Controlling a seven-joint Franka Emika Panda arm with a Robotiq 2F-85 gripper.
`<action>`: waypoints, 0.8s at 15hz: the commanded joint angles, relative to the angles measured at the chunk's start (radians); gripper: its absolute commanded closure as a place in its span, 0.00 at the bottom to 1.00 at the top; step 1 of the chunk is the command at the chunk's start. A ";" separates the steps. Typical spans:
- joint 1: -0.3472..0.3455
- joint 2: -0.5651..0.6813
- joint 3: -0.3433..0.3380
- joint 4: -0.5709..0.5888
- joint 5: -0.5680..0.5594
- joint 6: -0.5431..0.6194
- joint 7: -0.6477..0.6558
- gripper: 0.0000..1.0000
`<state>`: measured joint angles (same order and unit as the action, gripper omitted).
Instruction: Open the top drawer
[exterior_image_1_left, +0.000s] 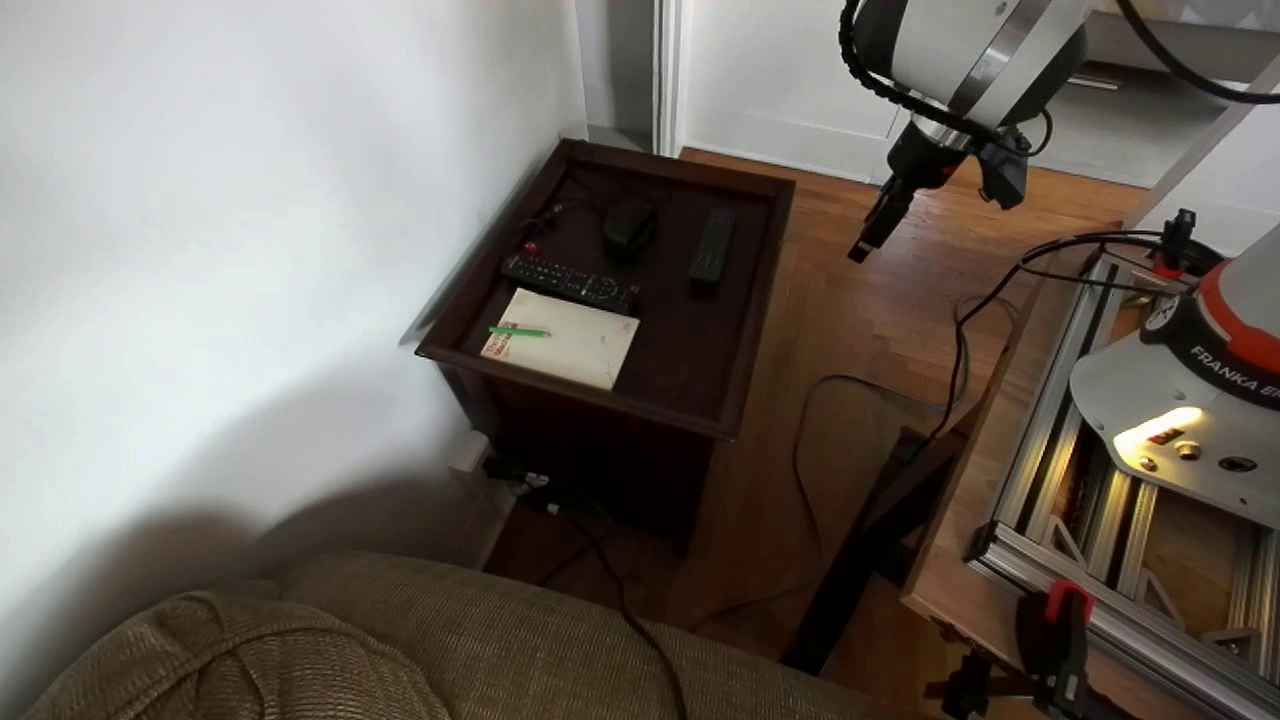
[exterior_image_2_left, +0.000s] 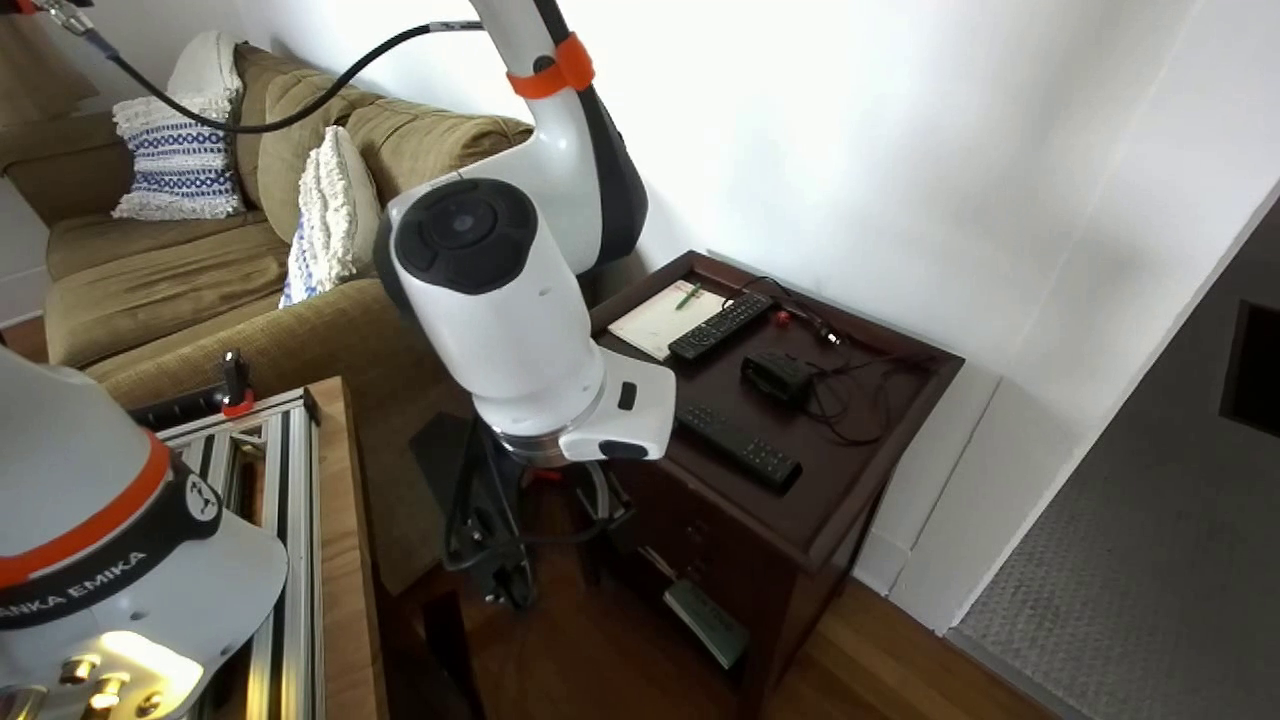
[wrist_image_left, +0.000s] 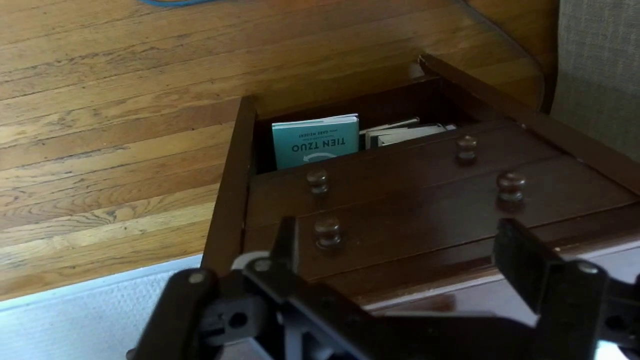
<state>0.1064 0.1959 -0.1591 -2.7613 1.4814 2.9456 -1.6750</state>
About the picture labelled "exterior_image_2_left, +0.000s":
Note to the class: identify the green pen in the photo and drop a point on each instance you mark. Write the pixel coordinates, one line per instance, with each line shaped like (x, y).
(691, 296)

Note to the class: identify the grey flat box device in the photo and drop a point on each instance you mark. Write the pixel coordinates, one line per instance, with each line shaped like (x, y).
(705, 627)

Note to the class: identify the white paper notepad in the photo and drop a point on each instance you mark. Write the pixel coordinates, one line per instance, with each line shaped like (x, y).
(647, 327)

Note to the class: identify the small black box device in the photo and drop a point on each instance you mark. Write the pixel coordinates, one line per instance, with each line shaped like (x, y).
(778, 378)

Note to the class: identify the olive brown fabric sofa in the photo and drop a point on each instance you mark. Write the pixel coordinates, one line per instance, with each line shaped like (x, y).
(172, 284)

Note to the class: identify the plain white cushion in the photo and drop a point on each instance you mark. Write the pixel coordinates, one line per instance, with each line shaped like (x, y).
(200, 62)

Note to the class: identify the red black clamp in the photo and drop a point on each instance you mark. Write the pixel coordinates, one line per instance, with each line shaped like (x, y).
(234, 387)

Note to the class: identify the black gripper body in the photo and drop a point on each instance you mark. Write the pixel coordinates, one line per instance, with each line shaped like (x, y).
(465, 494)

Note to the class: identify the white Franka Panda arm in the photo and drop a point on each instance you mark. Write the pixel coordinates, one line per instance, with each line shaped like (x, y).
(495, 332)

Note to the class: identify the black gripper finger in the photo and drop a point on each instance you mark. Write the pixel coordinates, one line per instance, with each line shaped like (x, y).
(514, 587)

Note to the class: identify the white knit pillow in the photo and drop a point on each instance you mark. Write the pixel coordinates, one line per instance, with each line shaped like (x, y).
(342, 213)

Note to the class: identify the dark wooden nightstand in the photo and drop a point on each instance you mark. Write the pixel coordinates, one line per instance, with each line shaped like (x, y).
(813, 500)

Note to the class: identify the blue striped white pillow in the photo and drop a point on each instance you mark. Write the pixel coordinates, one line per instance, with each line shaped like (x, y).
(181, 165)

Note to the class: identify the dark wooden nightstand drawer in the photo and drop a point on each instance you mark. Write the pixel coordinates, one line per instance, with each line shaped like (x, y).
(695, 523)

